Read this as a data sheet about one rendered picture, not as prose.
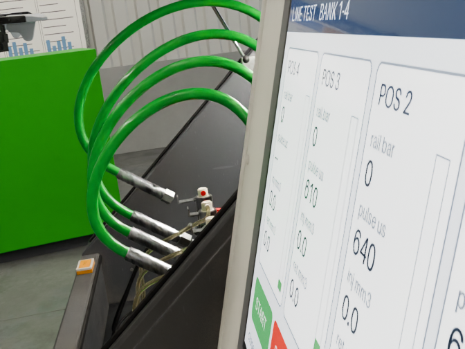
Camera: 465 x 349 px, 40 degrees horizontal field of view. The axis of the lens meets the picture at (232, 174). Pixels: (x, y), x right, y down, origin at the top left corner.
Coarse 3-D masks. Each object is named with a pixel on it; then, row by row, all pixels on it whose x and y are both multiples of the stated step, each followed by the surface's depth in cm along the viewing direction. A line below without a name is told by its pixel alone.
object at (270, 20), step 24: (264, 0) 61; (264, 24) 59; (264, 48) 57; (264, 72) 56; (264, 96) 55; (264, 120) 54; (264, 144) 53; (240, 192) 65; (240, 216) 62; (240, 240) 61; (240, 264) 59; (240, 288) 58; (240, 312) 57
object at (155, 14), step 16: (192, 0) 95; (208, 0) 95; (224, 0) 95; (144, 16) 95; (160, 16) 95; (256, 16) 96; (128, 32) 95; (112, 48) 95; (96, 64) 95; (80, 96) 96; (80, 112) 97; (80, 128) 97
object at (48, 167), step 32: (0, 64) 392; (32, 64) 398; (64, 64) 404; (0, 96) 395; (32, 96) 401; (64, 96) 408; (96, 96) 414; (0, 128) 399; (32, 128) 405; (64, 128) 411; (0, 160) 403; (32, 160) 409; (64, 160) 415; (0, 192) 406; (32, 192) 413; (64, 192) 419; (0, 224) 410; (32, 224) 417; (64, 224) 424; (0, 256) 418; (32, 256) 425
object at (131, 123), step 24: (168, 96) 73; (192, 96) 74; (216, 96) 74; (144, 120) 74; (120, 144) 74; (96, 168) 74; (96, 192) 75; (96, 216) 76; (144, 264) 77; (168, 264) 79
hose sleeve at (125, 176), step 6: (120, 168) 100; (120, 174) 99; (126, 174) 99; (132, 174) 100; (126, 180) 99; (132, 180) 100; (138, 180) 100; (144, 180) 100; (138, 186) 100; (144, 186) 100; (150, 186) 100; (156, 186) 101; (150, 192) 100; (156, 192) 100; (162, 192) 101
